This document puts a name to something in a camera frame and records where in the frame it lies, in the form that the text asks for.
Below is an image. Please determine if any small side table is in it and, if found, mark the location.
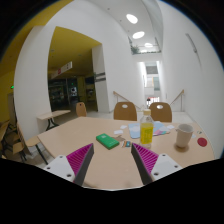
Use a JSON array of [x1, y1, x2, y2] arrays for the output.
[[38, 110, 70, 130]]

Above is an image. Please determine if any light blue paper sheet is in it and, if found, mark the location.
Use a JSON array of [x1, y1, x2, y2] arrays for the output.
[[128, 121, 170, 139]]

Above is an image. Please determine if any green card box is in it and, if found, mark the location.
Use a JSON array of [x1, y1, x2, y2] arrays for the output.
[[96, 133, 119, 149]]

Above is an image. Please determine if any hanging red white sign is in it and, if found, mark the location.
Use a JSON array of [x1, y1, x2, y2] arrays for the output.
[[50, 61, 73, 79]]

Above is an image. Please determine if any yellow liquid plastic bottle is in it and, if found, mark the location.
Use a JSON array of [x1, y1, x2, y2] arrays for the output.
[[140, 109, 154, 148]]

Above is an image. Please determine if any wooden chair at left edge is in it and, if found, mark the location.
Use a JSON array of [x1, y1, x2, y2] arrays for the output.
[[0, 121, 47, 163]]

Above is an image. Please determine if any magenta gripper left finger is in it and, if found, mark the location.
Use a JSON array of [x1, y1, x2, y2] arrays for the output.
[[44, 144, 94, 186]]

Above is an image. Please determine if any white card on table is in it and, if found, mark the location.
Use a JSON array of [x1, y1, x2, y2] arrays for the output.
[[114, 130, 123, 135]]

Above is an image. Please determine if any white ceramic mug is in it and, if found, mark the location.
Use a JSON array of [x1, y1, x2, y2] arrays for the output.
[[176, 124, 194, 148]]

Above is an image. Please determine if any wooden chair middle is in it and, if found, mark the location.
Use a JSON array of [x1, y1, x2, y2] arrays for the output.
[[113, 102, 137, 121]]

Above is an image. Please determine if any wooden chair far left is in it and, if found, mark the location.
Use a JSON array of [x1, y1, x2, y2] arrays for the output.
[[76, 102, 87, 117]]

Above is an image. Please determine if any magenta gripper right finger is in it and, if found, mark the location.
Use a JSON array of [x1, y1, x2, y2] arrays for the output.
[[131, 143, 182, 185]]

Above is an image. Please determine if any wooden chair right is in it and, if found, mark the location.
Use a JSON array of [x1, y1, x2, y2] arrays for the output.
[[149, 102, 172, 122]]

